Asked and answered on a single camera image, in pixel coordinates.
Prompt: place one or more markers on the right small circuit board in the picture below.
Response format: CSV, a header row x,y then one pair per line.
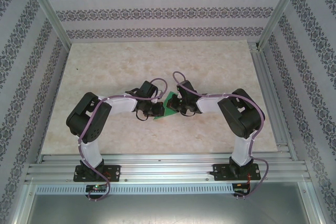
x,y
241,188

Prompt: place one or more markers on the aluminium frame post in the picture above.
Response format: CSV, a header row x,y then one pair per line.
x,y
47,6
282,6

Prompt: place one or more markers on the small circuit board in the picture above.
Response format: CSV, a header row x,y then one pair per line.
x,y
96,188
241,188

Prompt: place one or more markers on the green square paper sheet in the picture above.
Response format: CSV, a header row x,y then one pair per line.
x,y
165,115

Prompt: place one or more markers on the aluminium mounting rail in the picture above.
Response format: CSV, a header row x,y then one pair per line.
x,y
168,169

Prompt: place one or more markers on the left small circuit board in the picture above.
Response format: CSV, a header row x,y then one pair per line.
x,y
96,188

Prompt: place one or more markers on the grey metal sheet tray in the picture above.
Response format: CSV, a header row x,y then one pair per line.
x,y
168,208

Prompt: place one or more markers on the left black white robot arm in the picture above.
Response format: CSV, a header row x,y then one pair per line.
x,y
89,124

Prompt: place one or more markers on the left aluminium frame post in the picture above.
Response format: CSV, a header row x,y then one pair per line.
x,y
47,6

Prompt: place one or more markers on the aluminium side rail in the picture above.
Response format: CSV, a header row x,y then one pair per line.
x,y
267,82

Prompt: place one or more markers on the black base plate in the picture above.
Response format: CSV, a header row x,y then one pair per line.
x,y
114,172
220,172

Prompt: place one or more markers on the right aluminium frame post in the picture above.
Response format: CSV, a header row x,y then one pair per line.
x,y
282,6

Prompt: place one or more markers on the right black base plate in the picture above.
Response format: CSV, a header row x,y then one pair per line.
x,y
220,172

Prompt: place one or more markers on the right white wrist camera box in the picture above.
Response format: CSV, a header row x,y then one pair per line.
x,y
179,95

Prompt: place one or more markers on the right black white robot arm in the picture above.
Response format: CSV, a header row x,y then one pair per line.
x,y
242,119

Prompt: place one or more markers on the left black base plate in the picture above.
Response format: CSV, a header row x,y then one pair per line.
x,y
114,172

